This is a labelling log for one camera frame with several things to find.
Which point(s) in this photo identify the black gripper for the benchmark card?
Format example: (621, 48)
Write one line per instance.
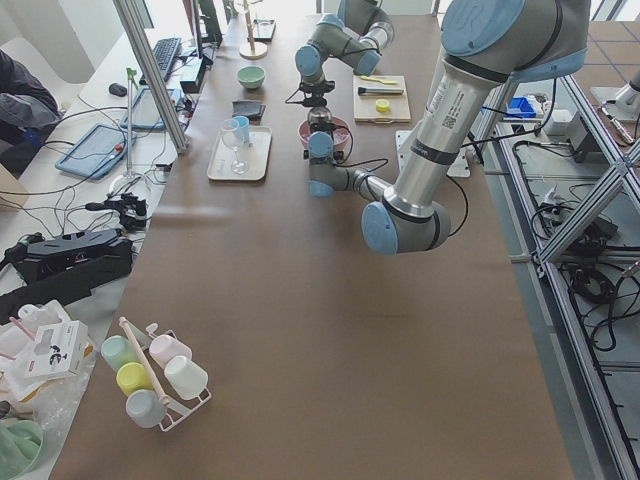
(317, 115)
(318, 90)

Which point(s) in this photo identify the pile of clear ice cubes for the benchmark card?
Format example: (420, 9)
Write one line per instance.
(340, 135)

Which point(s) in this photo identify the metal ice scoop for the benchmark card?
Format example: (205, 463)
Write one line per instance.
(320, 119)

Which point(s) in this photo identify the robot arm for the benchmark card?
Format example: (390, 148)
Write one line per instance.
(483, 45)
(355, 35)

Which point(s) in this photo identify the light blue cup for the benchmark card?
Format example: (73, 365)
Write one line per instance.
(242, 132)

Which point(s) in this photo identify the wooden cup tree stand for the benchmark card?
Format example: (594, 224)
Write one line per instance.
(250, 49)

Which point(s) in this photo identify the pastel pink cup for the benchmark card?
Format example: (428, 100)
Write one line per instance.
(164, 348)

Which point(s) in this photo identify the white cup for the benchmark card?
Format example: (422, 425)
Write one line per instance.
(186, 377)

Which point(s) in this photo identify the pastel green cup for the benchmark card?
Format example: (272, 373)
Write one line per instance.
(117, 351)

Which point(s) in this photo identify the pastel yellow cup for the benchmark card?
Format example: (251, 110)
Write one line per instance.
(132, 377)

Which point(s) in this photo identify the pastel grey cup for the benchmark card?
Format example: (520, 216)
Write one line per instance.
(145, 409)

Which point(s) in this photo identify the pink bowl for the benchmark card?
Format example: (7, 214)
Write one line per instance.
(304, 133)

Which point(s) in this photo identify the steel muddler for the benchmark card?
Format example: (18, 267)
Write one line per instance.
(370, 91)

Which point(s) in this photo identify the bamboo cutting board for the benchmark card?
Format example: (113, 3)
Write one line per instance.
(365, 106)

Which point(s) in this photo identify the yellow plastic knife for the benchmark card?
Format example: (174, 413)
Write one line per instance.
(383, 81)

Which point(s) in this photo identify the grey folded cloth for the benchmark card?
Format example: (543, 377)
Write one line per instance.
(251, 109)

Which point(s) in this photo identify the lemon half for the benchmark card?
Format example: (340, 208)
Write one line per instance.
(382, 105)

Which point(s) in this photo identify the green bowl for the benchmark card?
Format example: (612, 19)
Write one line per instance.
(251, 77)

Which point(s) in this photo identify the clear wine glass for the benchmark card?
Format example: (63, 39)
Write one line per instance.
(231, 136)

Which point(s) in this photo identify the cream serving tray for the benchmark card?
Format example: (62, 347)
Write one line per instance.
(255, 156)

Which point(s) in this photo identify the black monitor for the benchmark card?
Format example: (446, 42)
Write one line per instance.
(207, 29)

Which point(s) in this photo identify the black keyboard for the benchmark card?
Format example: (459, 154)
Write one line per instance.
(165, 52)

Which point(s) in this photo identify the blue teach pendant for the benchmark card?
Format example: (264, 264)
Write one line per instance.
(96, 153)
(145, 114)

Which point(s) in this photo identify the computer mouse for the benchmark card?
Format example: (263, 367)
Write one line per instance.
(118, 90)

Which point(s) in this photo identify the seated person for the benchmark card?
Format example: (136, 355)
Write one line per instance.
(29, 113)

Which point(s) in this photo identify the white product box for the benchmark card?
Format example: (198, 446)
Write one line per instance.
(58, 351)

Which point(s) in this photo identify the white wire cup rack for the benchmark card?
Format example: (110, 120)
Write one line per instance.
(178, 409)

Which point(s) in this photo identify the wooden rack handle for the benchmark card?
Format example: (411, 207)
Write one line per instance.
(156, 385)

